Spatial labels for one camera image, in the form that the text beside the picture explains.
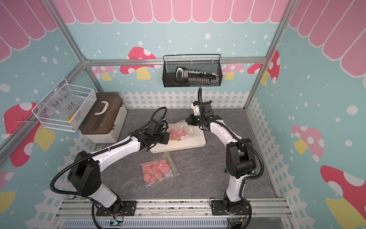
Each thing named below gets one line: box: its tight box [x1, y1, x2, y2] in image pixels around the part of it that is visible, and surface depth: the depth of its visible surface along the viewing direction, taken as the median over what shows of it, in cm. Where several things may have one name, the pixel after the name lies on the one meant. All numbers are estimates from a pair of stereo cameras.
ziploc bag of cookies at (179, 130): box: [166, 119, 195, 141], surface depth 91 cm
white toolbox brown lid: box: [78, 92, 128, 144], surface depth 96 cm
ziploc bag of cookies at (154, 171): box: [140, 151, 180, 188], surface depth 87 cm
